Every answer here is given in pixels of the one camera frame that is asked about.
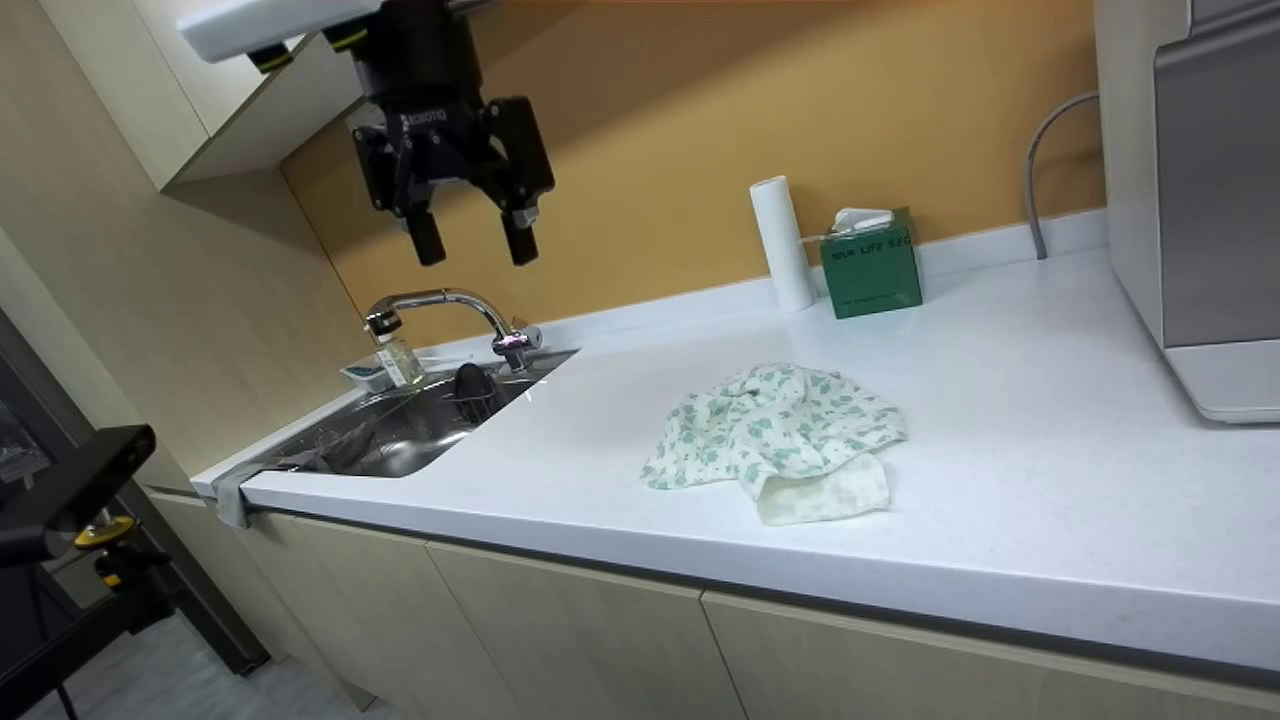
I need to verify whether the green tissue box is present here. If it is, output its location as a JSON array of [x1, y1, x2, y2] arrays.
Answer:
[[817, 211, 929, 323]]

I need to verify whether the chrome sink faucet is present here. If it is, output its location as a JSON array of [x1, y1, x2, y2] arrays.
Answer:
[[362, 286, 543, 381]]

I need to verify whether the silver countertop appliance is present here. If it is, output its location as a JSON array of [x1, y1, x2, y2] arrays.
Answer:
[[1092, 0, 1280, 433]]

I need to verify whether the stainless steel sink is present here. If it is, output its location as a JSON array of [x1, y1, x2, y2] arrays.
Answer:
[[245, 343, 580, 483]]

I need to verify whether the black equipment stand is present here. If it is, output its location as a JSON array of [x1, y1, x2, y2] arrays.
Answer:
[[0, 314, 180, 720]]

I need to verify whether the yellow black clamp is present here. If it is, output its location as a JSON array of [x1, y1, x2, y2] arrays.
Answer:
[[70, 511, 140, 558]]

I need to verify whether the gray curved hose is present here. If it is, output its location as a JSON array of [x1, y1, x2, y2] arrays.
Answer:
[[1021, 89, 1101, 266]]

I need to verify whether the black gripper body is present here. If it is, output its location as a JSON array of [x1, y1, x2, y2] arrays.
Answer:
[[358, 0, 507, 183]]

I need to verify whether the beige cabinet door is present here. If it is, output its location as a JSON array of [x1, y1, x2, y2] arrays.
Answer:
[[697, 590, 1280, 720], [421, 536, 754, 720], [245, 508, 529, 720]]

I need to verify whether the white paper towel roll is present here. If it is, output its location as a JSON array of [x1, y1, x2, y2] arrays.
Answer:
[[746, 171, 822, 317]]

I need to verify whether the beige wall cabinet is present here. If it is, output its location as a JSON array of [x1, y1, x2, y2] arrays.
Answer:
[[37, 0, 391, 197]]

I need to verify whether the white tissue sheet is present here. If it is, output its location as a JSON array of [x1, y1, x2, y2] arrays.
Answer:
[[827, 203, 902, 241]]

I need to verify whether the small clear bottle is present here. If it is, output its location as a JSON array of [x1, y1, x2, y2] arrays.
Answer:
[[371, 337, 428, 398]]

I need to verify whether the white green patterned towel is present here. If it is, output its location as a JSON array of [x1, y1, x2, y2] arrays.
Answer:
[[639, 360, 913, 529]]

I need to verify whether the black round sink object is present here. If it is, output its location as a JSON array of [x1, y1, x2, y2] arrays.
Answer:
[[448, 360, 507, 414]]

